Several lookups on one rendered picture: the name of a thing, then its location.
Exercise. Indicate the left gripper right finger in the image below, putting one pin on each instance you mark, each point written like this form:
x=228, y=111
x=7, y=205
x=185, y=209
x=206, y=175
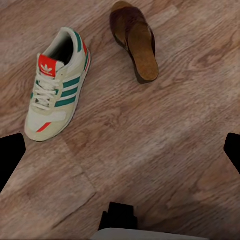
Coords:
x=232, y=149

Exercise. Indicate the gym shoe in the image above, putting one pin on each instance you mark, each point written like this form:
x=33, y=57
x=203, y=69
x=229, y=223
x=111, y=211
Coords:
x=60, y=74

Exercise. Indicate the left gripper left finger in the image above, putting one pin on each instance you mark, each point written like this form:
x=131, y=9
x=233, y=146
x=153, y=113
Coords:
x=12, y=149

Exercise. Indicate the sandal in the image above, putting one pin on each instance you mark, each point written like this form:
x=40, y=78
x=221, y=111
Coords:
x=131, y=31

